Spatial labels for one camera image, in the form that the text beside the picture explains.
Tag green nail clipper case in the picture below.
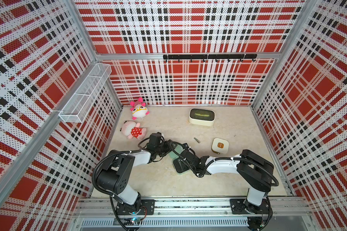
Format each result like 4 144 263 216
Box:
169 144 190 175

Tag cream case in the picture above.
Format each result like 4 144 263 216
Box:
211 138 229 155

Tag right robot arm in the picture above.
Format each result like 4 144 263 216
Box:
173 145 279 207

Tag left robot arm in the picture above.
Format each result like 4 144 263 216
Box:
92 132 171 210

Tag pink doll red dress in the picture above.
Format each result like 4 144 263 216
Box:
120 121 147 140

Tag pink owl plush toy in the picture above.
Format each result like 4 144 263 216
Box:
130 97 150 120

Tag cream tissue box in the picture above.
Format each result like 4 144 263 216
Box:
189 108 216 127

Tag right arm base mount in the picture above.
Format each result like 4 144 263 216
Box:
230 198 271 215

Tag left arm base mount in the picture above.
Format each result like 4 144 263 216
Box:
116 199 156 215

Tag white wire mesh basket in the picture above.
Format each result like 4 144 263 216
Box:
59 63 111 123

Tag aluminium front rail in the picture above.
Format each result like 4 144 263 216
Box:
72 197 313 229

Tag black wall hook rail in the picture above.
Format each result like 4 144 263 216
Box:
163 54 257 61

